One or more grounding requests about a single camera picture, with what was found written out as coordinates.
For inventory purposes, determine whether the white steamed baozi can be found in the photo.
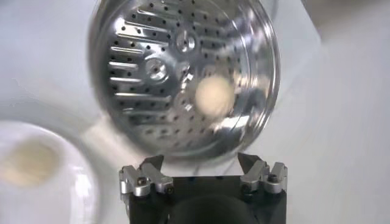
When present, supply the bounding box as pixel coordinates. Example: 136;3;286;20
0;138;60;187
194;75;236;119

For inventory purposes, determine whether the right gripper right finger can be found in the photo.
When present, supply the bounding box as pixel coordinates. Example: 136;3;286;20
237;152;289;195

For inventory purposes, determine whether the white round plate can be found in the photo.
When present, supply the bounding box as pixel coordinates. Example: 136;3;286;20
0;120;103;224

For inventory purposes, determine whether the perforated steel steamer basket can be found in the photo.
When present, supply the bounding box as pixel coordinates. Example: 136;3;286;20
87;0;281;161

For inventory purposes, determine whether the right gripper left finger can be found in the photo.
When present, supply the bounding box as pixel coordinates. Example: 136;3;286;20
119;154;174;197

